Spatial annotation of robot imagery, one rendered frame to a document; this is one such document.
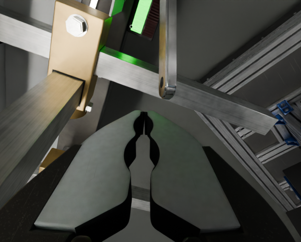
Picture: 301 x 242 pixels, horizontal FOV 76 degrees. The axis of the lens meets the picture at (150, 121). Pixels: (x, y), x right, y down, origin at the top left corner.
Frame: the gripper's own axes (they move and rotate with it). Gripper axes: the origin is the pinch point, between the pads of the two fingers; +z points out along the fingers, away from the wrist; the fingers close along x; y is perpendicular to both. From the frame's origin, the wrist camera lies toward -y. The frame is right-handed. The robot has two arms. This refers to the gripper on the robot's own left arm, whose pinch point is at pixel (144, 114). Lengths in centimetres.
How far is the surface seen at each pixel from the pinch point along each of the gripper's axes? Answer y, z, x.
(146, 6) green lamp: -5.3, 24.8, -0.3
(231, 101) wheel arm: 5.0, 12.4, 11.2
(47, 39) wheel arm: -2.2, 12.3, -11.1
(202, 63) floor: 23, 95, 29
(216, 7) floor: -4, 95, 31
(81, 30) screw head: -3.5, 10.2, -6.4
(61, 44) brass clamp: -1.9, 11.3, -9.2
